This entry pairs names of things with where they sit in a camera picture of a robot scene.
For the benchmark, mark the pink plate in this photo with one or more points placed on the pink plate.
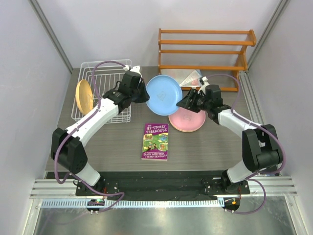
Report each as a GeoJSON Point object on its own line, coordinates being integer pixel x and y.
{"type": "Point", "coordinates": [185, 119]}

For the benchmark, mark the perforated metal cable rail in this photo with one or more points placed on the perforated metal cable rail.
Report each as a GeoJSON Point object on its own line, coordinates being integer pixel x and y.
{"type": "Point", "coordinates": [95, 203]}

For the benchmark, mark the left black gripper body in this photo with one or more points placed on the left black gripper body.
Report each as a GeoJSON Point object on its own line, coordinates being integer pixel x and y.
{"type": "Point", "coordinates": [131, 95]}

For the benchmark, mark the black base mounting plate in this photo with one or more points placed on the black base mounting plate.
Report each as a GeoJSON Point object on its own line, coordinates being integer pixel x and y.
{"type": "Point", "coordinates": [169, 185]}

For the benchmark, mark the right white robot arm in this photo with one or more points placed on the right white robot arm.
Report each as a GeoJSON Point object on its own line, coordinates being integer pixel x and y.
{"type": "Point", "coordinates": [260, 146]}

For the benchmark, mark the blue plate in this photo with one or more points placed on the blue plate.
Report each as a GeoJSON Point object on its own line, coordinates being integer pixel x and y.
{"type": "Point", "coordinates": [165, 93]}

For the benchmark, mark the clear plastic document folder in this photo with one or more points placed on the clear plastic document folder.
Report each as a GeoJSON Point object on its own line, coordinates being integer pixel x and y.
{"type": "Point", "coordinates": [184, 77]}

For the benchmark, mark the yellow plate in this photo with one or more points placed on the yellow plate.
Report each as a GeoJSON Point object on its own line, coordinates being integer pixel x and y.
{"type": "Point", "coordinates": [84, 97]}

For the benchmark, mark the purple treehouse book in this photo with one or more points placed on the purple treehouse book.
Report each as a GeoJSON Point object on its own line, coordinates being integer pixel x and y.
{"type": "Point", "coordinates": [155, 142]}

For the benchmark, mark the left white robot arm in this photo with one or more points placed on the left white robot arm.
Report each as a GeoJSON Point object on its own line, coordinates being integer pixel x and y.
{"type": "Point", "coordinates": [68, 146]}

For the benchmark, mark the orange wooden shelf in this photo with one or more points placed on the orange wooden shelf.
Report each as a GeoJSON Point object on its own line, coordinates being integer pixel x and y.
{"type": "Point", "coordinates": [204, 50]}

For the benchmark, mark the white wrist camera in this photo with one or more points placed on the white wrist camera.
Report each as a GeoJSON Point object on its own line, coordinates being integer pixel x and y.
{"type": "Point", "coordinates": [204, 83]}
{"type": "Point", "coordinates": [133, 69]}

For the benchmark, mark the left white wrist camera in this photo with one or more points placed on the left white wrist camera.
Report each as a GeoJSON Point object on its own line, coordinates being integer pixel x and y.
{"type": "Point", "coordinates": [133, 69]}

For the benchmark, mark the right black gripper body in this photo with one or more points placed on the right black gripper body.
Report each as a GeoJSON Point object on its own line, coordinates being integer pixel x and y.
{"type": "Point", "coordinates": [207, 105]}

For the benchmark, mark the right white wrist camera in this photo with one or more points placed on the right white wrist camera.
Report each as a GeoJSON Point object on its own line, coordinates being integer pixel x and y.
{"type": "Point", "coordinates": [204, 83]}

